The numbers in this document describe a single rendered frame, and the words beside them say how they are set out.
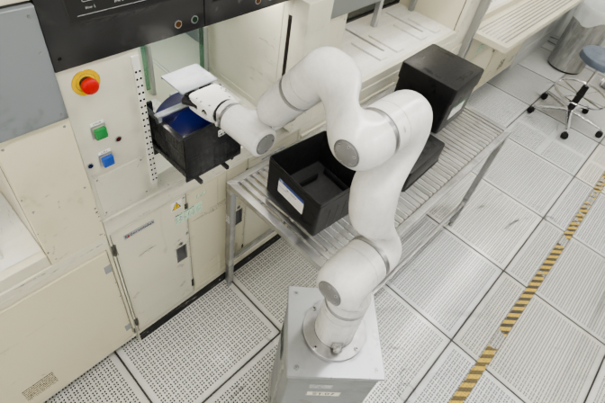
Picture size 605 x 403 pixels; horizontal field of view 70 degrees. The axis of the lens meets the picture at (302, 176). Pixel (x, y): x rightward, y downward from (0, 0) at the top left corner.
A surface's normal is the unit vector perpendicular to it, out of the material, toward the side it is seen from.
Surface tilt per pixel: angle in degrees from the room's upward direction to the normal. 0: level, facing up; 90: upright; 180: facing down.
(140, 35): 90
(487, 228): 0
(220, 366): 0
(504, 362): 0
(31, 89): 90
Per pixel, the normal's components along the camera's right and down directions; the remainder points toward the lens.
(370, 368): 0.14, -0.69
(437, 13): -0.69, 0.45
